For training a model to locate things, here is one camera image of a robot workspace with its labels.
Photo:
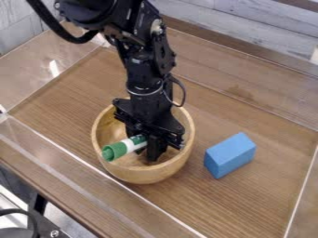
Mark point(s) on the blue foam block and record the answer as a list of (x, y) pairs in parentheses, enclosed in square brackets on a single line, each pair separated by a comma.
[(228, 155)]

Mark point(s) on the brown wooden bowl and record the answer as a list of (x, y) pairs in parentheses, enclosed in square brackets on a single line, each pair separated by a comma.
[(131, 167)]

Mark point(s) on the black table leg bracket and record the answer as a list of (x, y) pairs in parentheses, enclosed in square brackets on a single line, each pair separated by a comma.
[(47, 228)]

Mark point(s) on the clear acrylic tray wall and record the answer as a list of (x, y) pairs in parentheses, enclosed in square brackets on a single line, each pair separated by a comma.
[(56, 85)]

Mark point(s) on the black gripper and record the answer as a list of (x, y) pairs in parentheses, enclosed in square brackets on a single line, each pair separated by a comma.
[(146, 115)]

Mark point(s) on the green and white marker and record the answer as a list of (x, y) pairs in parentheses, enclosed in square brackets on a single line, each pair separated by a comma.
[(115, 150)]

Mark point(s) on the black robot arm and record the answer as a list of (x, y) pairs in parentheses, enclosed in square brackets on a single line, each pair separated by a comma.
[(134, 28)]

